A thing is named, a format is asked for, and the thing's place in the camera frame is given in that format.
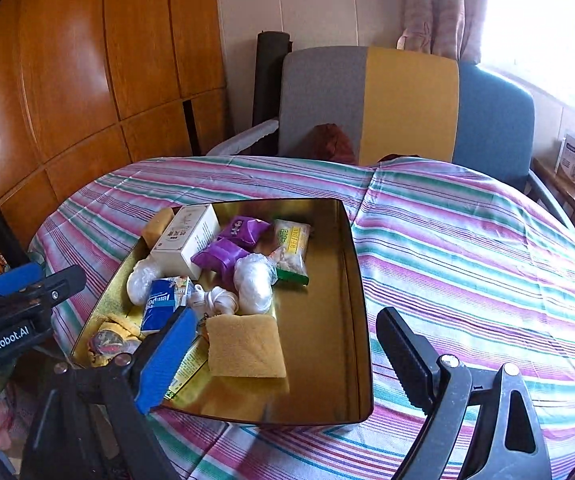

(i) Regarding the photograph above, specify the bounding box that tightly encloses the blue tissue pack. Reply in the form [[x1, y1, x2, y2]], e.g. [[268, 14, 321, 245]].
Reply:
[[141, 276, 194, 336]]

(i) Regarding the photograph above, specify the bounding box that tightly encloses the white plastic bag bundle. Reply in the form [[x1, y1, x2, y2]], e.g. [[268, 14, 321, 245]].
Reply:
[[126, 256, 168, 307]]

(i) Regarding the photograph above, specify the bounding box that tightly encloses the yellow sponge block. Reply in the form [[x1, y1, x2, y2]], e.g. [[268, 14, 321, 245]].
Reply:
[[206, 314, 287, 378]]

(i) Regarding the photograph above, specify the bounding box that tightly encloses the cream bandage roll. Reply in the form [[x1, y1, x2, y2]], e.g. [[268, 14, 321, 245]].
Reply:
[[188, 284, 238, 318]]

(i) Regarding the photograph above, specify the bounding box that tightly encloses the yellow sponge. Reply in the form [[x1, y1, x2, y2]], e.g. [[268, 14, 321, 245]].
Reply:
[[141, 207, 174, 249]]

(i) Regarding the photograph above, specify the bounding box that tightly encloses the white plastic bag ball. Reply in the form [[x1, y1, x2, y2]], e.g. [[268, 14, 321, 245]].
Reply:
[[233, 254, 278, 315]]

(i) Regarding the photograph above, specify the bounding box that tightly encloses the white rectangular box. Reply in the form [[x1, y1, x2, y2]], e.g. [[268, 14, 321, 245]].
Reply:
[[150, 204, 219, 281]]

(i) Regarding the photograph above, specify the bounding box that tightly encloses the weidan snack bag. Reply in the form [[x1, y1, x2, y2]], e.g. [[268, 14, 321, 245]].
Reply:
[[269, 219, 311, 286]]

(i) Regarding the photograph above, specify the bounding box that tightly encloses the small green white box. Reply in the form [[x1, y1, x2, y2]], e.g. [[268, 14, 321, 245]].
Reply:
[[165, 336, 208, 401]]

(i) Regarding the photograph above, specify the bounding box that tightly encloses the gold tin box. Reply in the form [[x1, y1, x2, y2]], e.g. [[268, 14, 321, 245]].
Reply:
[[161, 198, 373, 426]]

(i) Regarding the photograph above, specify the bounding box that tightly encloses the striped bed sheet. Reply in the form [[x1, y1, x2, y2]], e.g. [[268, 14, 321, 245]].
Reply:
[[30, 156, 575, 479]]

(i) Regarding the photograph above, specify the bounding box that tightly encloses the wooden wardrobe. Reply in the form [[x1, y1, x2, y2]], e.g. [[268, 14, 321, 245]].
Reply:
[[0, 0, 231, 244]]

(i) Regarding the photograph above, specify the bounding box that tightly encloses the dark red cushion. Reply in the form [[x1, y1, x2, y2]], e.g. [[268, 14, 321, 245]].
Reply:
[[296, 124, 358, 166]]

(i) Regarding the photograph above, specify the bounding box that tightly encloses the tricolour armchair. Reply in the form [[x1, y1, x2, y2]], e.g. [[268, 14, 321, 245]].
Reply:
[[209, 46, 573, 228]]

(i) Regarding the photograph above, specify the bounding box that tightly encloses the white appliance box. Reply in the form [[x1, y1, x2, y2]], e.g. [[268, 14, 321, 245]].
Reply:
[[555, 133, 575, 185]]

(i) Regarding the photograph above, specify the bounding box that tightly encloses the pink curtain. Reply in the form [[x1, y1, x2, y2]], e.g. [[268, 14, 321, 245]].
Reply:
[[397, 0, 487, 64]]

